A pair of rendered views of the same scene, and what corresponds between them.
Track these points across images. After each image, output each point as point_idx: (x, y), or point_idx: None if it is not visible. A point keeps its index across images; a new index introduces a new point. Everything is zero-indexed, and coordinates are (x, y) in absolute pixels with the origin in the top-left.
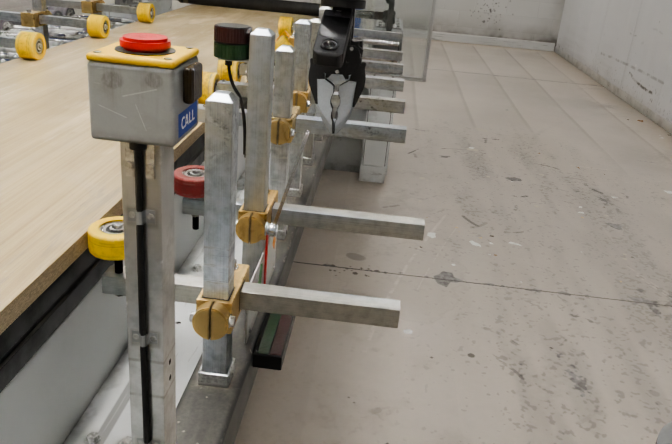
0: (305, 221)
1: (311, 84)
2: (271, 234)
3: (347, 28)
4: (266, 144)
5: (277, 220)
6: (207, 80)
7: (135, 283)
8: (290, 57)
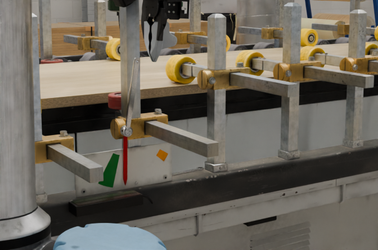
0: (157, 133)
1: (142, 25)
2: (122, 133)
3: None
4: (126, 68)
5: (126, 124)
6: (244, 56)
7: None
8: (214, 22)
